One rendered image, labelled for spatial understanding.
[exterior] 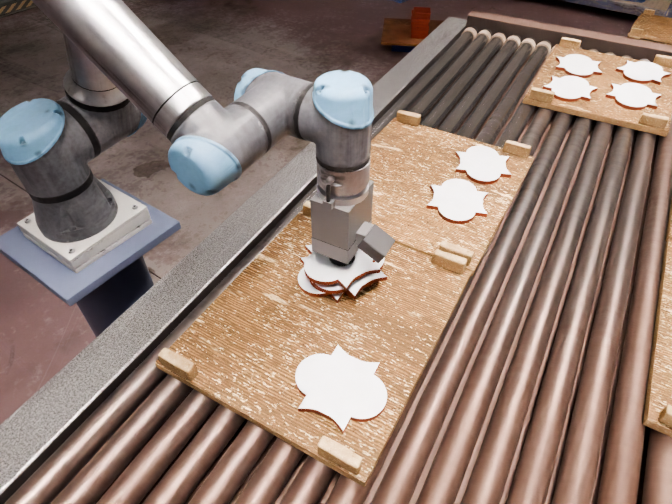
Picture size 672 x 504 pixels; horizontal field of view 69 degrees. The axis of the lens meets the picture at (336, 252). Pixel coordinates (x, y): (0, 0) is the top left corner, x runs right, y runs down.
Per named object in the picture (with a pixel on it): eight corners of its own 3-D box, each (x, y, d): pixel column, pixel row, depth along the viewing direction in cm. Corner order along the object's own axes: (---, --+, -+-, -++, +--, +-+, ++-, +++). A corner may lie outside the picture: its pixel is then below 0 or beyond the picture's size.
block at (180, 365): (160, 365, 72) (155, 354, 70) (169, 356, 73) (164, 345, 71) (191, 383, 70) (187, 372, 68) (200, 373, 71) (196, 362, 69)
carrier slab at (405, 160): (306, 212, 100) (306, 206, 98) (394, 122, 125) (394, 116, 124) (472, 276, 87) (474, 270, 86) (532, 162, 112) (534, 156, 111)
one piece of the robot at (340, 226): (382, 205, 63) (375, 289, 75) (408, 169, 69) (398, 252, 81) (302, 179, 67) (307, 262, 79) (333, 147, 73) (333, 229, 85)
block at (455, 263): (430, 263, 87) (432, 252, 85) (434, 257, 88) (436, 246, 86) (462, 276, 85) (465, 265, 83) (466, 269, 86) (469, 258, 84)
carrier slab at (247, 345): (157, 368, 74) (154, 362, 73) (302, 214, 99) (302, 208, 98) (364, 488, 61) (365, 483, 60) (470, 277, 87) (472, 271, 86)
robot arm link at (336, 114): (329, 60, 64) (387, 76, 61) (330, 134, 72) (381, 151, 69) (294, 84, 59) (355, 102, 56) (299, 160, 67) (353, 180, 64)
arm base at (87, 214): (23, 228, 98) (-3, 189, 91) (82, 184, 107) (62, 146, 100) (76, 252, 93) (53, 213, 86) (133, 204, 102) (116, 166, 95)
